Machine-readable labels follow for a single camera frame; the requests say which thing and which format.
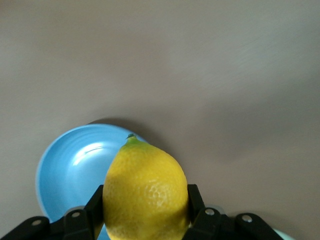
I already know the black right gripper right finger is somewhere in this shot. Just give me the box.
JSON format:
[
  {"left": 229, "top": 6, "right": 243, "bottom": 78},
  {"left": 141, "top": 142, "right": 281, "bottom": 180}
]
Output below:
[{"left": 186, "top": 183, "right": 285, "bottom": 240}]

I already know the yellow lemon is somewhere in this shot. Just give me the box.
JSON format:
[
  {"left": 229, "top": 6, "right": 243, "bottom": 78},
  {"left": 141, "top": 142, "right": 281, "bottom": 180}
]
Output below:
[{"left": 102, "top": 133, "right": 192, "bottom": 240}]

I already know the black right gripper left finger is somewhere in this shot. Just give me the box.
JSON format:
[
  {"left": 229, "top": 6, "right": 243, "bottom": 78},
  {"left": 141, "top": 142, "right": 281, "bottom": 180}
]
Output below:
[{"left": 0, "top": 184, "right": 105, "bottom": 240}]

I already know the blue plate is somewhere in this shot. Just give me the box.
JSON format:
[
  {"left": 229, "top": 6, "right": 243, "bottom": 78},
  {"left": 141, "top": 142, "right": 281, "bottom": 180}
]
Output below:
[{"left": 36, "top": 123, "right": 151, "bottom": 240}]

